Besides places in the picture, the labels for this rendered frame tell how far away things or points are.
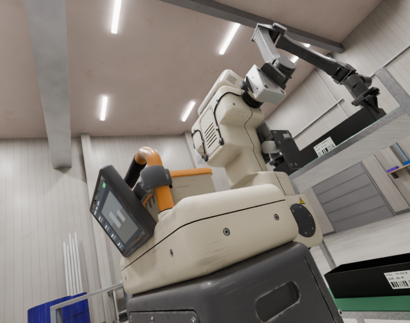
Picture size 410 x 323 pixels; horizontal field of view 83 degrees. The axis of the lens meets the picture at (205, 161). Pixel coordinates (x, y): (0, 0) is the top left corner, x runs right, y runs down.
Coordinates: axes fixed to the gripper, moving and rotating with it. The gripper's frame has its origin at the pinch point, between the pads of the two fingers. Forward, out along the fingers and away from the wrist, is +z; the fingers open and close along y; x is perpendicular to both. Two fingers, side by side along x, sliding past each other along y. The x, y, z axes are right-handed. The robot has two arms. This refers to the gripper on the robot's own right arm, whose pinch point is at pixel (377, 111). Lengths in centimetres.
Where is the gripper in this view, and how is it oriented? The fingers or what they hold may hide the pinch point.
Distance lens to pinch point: 126.4
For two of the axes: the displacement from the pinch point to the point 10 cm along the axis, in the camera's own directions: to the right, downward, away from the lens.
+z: 3.3, 8.7, -3.7
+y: -4.6, 5.0, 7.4
